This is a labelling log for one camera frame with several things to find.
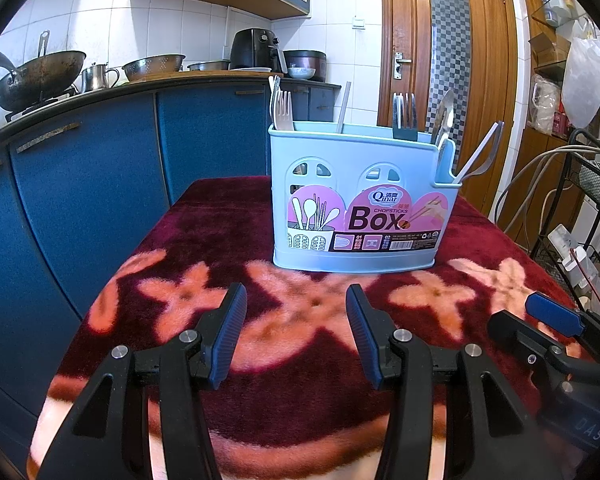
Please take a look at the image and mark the metal door handle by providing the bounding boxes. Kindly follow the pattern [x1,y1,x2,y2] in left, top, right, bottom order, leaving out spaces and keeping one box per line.
[392,51,413,80]

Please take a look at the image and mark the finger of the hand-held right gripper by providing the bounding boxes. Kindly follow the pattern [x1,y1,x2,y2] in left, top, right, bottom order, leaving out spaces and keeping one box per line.
[525,291,600,361]
[486,310,588,376]

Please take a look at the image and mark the grey cables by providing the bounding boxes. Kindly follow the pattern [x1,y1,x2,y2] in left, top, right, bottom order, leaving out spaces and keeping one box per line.
[495,145,600,256]

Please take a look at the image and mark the black rice cooker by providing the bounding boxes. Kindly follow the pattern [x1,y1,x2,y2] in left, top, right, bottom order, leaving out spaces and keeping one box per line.
[282,50,327,82]

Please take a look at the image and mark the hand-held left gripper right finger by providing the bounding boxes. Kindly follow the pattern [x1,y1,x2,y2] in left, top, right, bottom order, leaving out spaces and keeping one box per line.
[345,283,566,480]

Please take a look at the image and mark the clear pitcher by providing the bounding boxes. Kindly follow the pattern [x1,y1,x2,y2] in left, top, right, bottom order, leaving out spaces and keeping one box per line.
[527,74,561,133]

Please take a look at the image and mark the steel colander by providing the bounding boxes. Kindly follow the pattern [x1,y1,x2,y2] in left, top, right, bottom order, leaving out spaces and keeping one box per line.
[121,54,187,83]

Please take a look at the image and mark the light blue utensil box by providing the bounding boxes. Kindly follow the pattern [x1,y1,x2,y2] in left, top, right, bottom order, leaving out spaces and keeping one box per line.
[267,121,463,273]

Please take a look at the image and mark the white power strip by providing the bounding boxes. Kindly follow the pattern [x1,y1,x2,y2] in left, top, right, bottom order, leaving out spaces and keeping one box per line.
[547,224,598,286]

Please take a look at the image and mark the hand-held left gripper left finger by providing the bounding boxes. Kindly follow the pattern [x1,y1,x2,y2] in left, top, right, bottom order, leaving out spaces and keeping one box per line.
[35,281,249,480]

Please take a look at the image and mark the black air fryer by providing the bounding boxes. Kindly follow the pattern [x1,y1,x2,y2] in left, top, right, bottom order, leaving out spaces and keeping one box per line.
[228,28,288,72]

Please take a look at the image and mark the blue kitchen cabinets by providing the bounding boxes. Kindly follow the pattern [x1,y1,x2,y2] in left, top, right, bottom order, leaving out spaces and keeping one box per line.
[0,80,343,461]

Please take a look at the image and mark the red floral blanket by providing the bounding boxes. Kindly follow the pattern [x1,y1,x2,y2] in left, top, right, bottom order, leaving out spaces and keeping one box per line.
[27,175,588,480]

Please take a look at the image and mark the large white plastic bag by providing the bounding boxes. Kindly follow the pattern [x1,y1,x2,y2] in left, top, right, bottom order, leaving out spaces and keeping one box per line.
[561,20,600,128]

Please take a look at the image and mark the steel mug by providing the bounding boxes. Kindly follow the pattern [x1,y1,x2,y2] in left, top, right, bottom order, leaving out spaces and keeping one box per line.
[80,62,121,93]

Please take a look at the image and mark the cardboard box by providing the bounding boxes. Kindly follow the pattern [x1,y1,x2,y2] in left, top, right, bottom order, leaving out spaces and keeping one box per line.
[528,32,568,66]

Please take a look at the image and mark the black wok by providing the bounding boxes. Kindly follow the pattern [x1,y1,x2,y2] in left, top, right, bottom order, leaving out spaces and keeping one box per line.
[0,30,88,112]

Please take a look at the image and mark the wooden shelf unit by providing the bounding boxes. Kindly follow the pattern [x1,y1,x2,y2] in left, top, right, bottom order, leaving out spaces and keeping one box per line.
[517,0,600,241]

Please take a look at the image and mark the wooden door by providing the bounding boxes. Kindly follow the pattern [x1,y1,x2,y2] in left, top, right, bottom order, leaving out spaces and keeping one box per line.
[380,0,523,216]

